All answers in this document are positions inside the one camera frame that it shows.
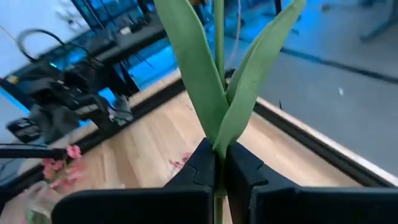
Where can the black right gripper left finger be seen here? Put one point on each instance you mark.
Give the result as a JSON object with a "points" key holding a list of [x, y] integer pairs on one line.
{"points": [[186, 202]]}

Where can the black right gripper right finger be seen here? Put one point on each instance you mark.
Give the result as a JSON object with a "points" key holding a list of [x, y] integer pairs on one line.
{"points": [[280, 205]]}

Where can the artificial tulip with green leaves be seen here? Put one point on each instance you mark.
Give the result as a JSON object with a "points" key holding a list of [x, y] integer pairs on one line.
{"points": [[199, 77]]}

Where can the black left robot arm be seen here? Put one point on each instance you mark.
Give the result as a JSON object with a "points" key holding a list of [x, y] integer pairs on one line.
{"points": [[62, 90]]}

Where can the clear glass vase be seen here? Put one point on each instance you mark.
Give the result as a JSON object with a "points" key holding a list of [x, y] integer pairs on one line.
{"points": [[37, 202]]}

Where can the black horizontal bar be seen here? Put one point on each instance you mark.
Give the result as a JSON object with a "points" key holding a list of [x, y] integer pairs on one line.
{"points": [[31, 153]]}

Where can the small black box device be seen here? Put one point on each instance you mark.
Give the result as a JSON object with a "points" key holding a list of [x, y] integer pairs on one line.
{"points": [[23, 129]]}

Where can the black table edge rail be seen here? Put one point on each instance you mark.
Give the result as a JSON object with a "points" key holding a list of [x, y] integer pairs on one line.
{"points": [[311, 137]]}

